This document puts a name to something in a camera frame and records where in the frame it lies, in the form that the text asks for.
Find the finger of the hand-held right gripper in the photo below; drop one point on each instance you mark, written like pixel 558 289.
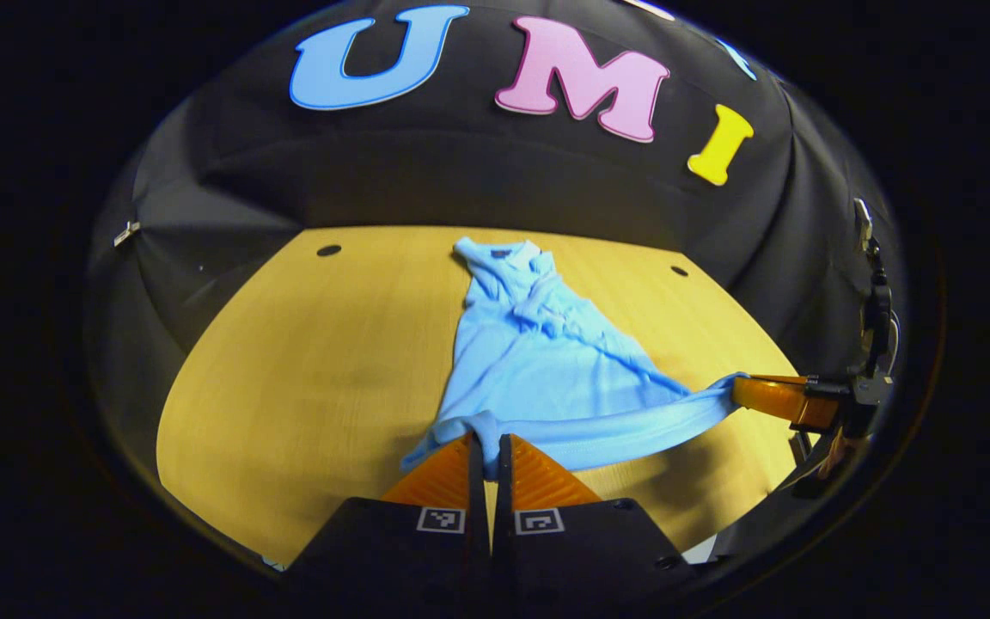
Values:
pixel 774 397

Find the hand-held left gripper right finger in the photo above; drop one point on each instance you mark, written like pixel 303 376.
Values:
pixel 502 490

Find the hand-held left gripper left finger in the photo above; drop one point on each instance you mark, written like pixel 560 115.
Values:
pixel 478 490

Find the light blue T-shirt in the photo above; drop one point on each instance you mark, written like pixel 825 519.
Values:
pixel 538 370

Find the black backdrop cloth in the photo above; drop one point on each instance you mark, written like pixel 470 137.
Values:
pixel 461 172

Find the white clip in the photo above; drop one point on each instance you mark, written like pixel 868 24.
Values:
pixel 126 233

